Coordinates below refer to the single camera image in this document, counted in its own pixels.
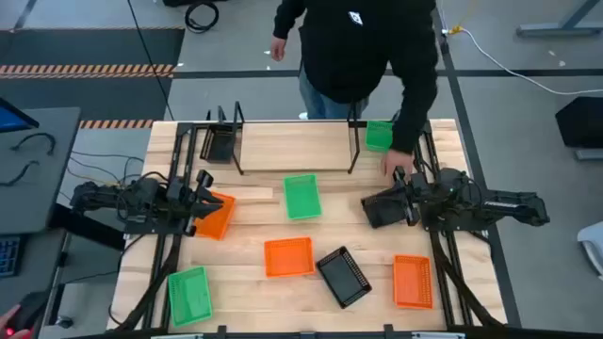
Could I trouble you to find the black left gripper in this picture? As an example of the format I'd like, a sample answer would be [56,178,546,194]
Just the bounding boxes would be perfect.
[174,178,225,236]

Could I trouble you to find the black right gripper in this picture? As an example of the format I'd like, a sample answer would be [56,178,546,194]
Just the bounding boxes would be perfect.
[380,172,428,227]

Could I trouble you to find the orange plastic basket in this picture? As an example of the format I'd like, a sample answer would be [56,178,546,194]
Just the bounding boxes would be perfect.
[193,190,236,242]
[393,254,434,311]
[263,235,316,279]

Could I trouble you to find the black plastic basket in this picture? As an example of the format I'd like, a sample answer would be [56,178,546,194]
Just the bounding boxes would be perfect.
[199,122,236,165]
[315,245,373,310]
[360,185,412,230]

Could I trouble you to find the green plastic basket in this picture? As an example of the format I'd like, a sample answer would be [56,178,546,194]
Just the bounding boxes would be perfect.
[365,120,394,153]
[283,173,324,221]
[167,266,214,329]

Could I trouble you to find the person's hand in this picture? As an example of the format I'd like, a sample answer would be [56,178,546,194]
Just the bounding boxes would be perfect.
[381,149,416,180]
[0,304,32,339]
[269,35,287,62]

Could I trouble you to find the black desk foot bar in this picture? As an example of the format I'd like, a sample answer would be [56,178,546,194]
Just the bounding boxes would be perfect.
[49,202,126,250]

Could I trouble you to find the grey side desk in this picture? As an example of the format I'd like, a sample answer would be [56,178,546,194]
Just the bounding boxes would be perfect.
[0,106,81,235]

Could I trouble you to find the person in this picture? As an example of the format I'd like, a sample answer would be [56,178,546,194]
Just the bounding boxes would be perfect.
[271,0,439,154]

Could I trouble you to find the dark grey low desk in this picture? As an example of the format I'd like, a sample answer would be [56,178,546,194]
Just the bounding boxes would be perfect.
[0,228,72,339]

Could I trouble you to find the black floor mat striped edge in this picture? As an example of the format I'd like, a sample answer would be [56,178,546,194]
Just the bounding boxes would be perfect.
[0,26,186,131]

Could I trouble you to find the black box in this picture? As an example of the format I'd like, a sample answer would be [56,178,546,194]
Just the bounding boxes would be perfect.
[554,96,603,150]

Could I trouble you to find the black computer mouse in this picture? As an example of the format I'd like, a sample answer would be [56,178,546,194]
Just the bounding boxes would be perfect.
[17,290,48,331]

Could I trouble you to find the white chair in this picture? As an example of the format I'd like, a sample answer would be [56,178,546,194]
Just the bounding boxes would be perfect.
[577,220,603,283]

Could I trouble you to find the dark computer keyboard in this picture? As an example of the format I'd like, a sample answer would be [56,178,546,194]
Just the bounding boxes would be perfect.
[0,234,23,279]

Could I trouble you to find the computer monitor with blue screen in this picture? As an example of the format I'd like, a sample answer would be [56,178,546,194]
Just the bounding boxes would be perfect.
[0,97,41,134]

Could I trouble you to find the grey table leg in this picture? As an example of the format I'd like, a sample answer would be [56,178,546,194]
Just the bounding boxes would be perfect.
[515,0,603,38]

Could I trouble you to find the black aluminium table frame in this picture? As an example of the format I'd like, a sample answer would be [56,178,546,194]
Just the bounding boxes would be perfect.
[112,120,510,339]

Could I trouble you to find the black corrugated cable sleeve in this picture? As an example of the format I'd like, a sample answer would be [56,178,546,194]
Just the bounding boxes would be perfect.
[432,237,501,329]
[115,234,183,331]

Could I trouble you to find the wooden shelf with black frame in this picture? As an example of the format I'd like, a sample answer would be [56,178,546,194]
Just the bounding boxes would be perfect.
[205,100,401,176]

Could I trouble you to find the long black floor cable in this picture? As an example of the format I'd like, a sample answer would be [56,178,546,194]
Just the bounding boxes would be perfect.
[125,0,176,121]

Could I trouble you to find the coiled black cable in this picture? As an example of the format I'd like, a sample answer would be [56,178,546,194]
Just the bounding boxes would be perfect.
[184,2,220,34]

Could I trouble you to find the black desk cable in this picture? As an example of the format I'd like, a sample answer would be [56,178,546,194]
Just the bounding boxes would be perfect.
[0,159,41,187]
[9,132,57,156]

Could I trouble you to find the yellow cable plug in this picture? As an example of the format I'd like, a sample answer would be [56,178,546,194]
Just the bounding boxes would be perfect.
[446,0,477,37]

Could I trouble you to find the white floor cable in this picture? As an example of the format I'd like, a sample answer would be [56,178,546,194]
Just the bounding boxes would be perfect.
[459,27,603,96]

